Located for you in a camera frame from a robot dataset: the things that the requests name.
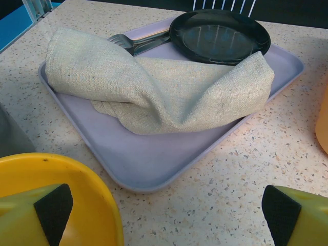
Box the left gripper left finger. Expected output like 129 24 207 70
0 183 74 246

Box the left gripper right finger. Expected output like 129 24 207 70
262 184 328 246

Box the yellow plastic bowl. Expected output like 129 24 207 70
0 152 125 246

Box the orange plastic container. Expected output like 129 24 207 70
315 83 328 155

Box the beige woven cloth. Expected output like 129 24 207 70
47 27 275 136

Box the blue table side rim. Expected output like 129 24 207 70
0 4 35 53

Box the black frying pan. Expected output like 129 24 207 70
169 9 272 67

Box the metal fork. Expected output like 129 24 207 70
106 32 170 51

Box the metal knife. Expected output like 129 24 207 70
128 37 172 56

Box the aluminium frame post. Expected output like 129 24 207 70
22 0 56 21

